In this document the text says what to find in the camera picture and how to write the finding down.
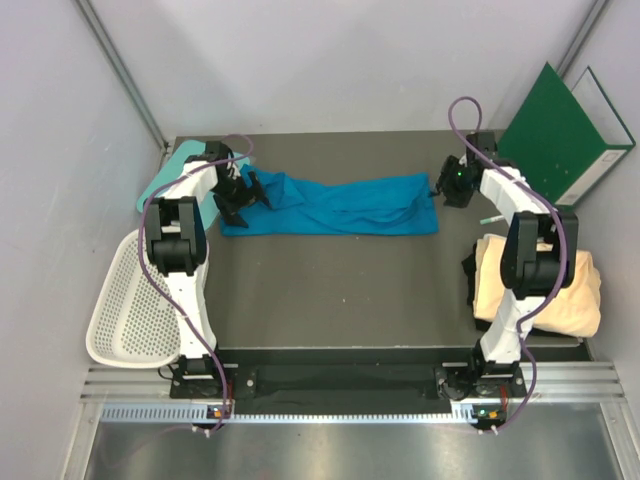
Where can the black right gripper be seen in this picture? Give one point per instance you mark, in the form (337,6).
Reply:
(443,185)

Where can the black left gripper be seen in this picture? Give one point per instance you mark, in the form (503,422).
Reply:
(248,195)

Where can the blue t shirt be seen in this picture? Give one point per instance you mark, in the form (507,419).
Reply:
(391,206)

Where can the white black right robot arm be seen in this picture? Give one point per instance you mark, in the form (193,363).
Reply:
(537,262)

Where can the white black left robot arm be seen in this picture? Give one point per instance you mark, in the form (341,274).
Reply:
(173,255)

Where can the white green marker pen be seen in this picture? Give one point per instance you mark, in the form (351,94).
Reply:
(493,219)

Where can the teal cutting board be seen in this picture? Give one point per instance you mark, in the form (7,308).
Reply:
(170,175)

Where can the green lever arch binder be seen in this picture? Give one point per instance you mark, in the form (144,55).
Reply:
(565,140)

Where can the white perforated plastic basket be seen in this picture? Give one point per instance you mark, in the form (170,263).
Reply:
(144,320)

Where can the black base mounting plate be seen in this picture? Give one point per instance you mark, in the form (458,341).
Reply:
(359,388)

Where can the cream folded t shirt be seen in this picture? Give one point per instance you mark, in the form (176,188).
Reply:
(570,300)

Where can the aluminium frame rail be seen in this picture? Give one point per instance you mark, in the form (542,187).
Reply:
(107,46)

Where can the grey slotted cable duct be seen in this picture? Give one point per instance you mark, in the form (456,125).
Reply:
(200,413)

